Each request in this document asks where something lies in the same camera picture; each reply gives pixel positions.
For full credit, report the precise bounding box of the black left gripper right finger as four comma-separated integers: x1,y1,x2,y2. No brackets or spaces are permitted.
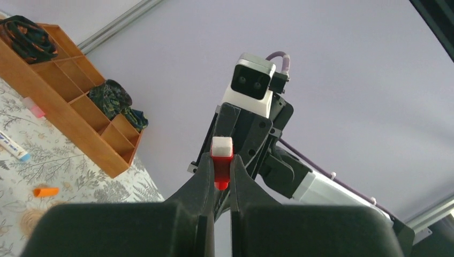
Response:
230,155,406,256

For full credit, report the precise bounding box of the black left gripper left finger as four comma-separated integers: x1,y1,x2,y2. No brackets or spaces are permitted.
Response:
22,153,215,256

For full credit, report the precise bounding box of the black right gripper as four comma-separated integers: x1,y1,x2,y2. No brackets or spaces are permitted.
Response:
188,94,294,213

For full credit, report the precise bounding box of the white pen blue tip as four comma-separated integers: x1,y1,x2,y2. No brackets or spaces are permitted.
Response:
1,132,31,162

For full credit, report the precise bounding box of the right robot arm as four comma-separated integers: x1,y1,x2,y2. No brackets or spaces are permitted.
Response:
200,94,415,256

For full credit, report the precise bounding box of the orange pen cap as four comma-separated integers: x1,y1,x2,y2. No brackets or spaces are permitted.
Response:
33,187,59,198

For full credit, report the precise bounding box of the floral patterned mat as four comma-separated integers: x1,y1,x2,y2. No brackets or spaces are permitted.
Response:
1,81,163,256

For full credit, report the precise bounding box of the orange compartment tray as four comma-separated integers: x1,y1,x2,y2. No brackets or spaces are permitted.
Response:
1,24,142,178

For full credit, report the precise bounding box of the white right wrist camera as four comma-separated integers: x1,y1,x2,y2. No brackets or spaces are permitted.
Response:
221,52,276,118

